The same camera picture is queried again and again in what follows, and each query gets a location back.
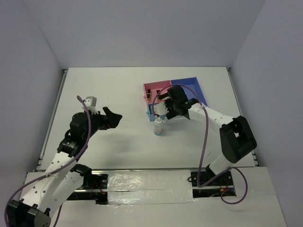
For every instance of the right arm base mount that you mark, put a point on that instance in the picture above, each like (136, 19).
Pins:
(214, 188)

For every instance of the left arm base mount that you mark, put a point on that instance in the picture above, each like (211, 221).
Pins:
(95, 189)

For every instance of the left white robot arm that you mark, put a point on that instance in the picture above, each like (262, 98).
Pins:
(64, 175)

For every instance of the lying white spray bottle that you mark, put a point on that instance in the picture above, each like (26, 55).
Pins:
(177, 119)

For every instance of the upright white pastel bottle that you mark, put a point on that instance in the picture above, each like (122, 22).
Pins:
(158, 126)

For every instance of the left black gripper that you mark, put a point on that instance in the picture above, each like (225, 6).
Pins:
(112, 119)

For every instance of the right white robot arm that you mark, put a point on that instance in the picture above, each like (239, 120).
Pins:
(236, 137)

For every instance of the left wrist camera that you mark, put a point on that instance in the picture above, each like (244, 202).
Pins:
(90, 103)

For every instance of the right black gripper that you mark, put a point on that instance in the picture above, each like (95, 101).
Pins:
(171, 113)

